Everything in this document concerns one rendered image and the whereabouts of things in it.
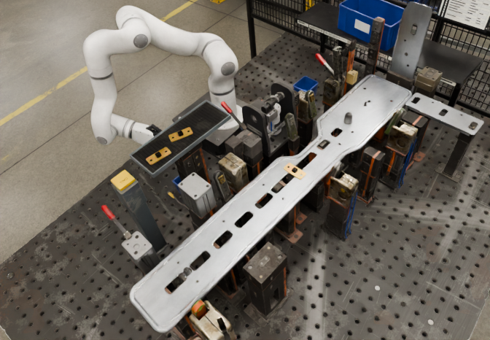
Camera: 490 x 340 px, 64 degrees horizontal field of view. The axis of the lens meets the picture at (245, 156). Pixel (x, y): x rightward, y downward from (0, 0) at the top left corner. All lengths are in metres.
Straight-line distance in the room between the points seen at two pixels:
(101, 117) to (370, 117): 1.09
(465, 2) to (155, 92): 2.47
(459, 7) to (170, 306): 1.66
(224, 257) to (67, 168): 2.11
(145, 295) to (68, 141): 2.28
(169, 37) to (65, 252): 1.01
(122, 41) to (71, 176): 1.80
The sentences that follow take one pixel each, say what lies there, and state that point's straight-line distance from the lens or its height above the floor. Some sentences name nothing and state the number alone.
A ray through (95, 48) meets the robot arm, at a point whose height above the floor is 1.39.
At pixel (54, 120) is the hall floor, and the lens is 3.70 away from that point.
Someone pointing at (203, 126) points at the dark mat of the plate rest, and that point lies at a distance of 1.45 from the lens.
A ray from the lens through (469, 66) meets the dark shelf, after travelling 2.02.
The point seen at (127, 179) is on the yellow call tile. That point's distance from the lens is 1.37.
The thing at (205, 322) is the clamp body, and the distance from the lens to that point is 1.18.
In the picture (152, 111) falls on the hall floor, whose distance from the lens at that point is 3.39.
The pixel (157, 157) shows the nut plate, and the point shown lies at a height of 1.17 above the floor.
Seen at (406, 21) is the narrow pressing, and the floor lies 1.25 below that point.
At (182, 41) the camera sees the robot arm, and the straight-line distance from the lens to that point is 1.64.
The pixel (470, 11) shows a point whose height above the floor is 1.22.
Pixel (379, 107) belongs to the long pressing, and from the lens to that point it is 1.75.
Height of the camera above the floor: 2.16
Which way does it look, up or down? 49 degrees down
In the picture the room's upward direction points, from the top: 8 degrees counter-clockwise
